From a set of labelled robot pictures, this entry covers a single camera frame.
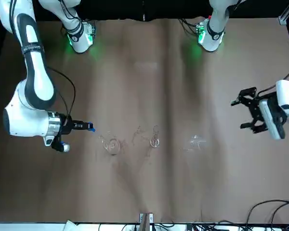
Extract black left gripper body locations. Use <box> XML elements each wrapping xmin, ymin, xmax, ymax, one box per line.
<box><xmin>251</xmin><ymin>94</ymin><xmax>288</xmax><ymax>126</ymax></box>

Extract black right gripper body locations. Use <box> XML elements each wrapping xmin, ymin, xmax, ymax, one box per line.
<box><xmin>59</xmin><ymin>114</ymin><xmax>75</xmax><ymax>137</ymax></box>

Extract glass pipette blue bulb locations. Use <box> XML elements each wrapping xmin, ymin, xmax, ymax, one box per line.
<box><xmin>89</xmin><ymin>127</ymin><xmax>110</xmax><ymax>143</ymax></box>

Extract clear glass graduated cylinder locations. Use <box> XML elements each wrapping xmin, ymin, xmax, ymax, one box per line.
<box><xmin>149</xmin><ymin>125</ymin><xmax>161</xmax><ymax>149</ymax></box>

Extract clear glass beaker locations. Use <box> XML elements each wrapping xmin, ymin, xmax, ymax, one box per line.
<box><xmin>101</xmin><ymin>131</ymin><xmax>123</xmax><ymax>156</ymax></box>

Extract white paper sheet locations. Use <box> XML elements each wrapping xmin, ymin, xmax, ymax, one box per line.
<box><xmin>63</xmin><ymin>219</ymin><xmax>78</xmax><ymax>231</ymax></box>

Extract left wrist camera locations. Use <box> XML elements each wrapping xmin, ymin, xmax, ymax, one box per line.
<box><xmin>258</xmin><ymin>98</ymin><xmax>286</xmax><ymax>141</ymax></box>

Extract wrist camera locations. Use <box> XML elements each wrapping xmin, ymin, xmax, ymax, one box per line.
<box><xmin>51</xmin><ymin>136</ymin><xmax>71</xmax><ymax>153</ymax></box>
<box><xmin>258</xmin><ymin>98</ymin><xmax>286</xmax><ymax>141</ymax></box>

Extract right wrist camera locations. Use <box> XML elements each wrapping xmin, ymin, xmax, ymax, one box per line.
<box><xmin>51</xmin><ymin>136</ymin><xmax>71</xmax><ymax>153</ymax></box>

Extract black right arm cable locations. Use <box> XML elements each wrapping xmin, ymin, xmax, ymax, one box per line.
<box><xmin>46</xmin><ymin>66</ymin><xmax>77</xmax><ymax>118</ymax></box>

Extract black looped cables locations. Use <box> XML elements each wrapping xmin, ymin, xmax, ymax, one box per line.
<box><xmin>245</xmin><ymin>199</ymin><xmax>289</xmax><ymax>231</ymax></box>

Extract black left base cables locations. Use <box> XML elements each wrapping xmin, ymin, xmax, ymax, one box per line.
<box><xmin>179</xmin><ymin>18</ymin><xmax>201</xmax><ymax>37</ymax></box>

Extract black base cables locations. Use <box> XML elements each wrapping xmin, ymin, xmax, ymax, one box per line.
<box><xmin>59</xmin><ymin>0</ymin><xmax>97</xmax><ymax>39</ymax></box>
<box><xmin>179</xmin><ymin>18</ymin><xmax>201</xmax><ymax>37</ymax></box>

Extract silver aluminium frame post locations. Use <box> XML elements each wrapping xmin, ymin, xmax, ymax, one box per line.
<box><xmin>139</xmin><ymin>212</ymin><xmax>154</xmax><ymax>231</ymax></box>
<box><xmin>278</xmin><ymin>0</ymin><xmax>289</xmax><ymax>25</ymax></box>

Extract black right base cables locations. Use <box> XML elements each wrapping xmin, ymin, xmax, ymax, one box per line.
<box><xmin>59</xmin><ymin>0</ymin><xmax>97</xmax><ymax>39</ymax></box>

